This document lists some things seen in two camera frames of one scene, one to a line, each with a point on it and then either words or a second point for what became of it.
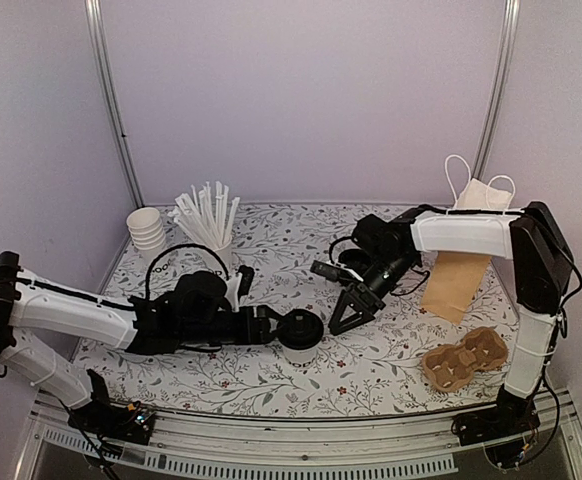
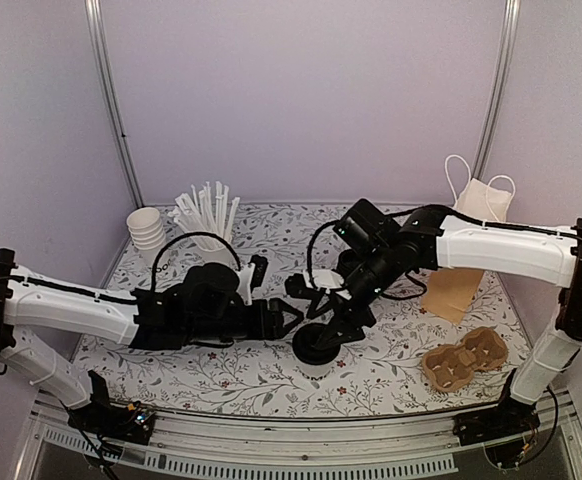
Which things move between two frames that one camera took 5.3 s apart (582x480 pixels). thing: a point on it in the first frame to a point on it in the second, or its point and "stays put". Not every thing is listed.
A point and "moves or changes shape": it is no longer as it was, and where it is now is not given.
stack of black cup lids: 356,259 stays put
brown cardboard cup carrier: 452,368 stays put
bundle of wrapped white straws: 206,217 stays put
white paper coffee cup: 301,358 to 313,371
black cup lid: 299,329 moves or changes shape
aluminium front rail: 312,446 stays put
